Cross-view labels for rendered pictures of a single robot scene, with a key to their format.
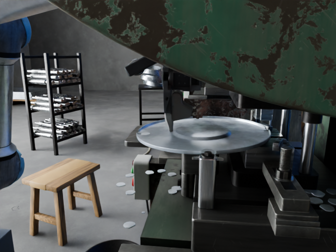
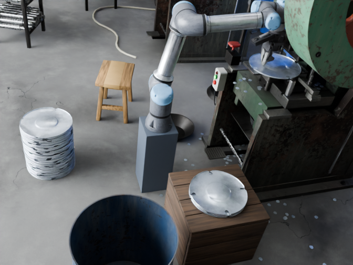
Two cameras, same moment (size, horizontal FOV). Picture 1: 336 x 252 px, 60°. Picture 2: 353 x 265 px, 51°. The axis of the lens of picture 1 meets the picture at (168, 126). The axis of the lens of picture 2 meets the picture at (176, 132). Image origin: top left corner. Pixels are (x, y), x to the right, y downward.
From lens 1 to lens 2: 1.66 m
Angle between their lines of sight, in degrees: 35
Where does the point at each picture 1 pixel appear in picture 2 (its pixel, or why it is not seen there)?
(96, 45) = not seen: outside the picture
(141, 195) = (220, 89)
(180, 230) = (276, 103)
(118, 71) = not seen: outside the picture
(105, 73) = not seen: outside the picture
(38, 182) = (112, 84)
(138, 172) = (221, 78)
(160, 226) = (269, 102)
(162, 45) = (333, 82)
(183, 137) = (272, 69)
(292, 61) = (345, 83)
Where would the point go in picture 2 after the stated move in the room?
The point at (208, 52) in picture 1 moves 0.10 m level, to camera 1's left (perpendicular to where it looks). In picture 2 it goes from (338, 82) to (320, 85)
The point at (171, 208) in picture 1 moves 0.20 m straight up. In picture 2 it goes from (266, 95) to (276, 63)
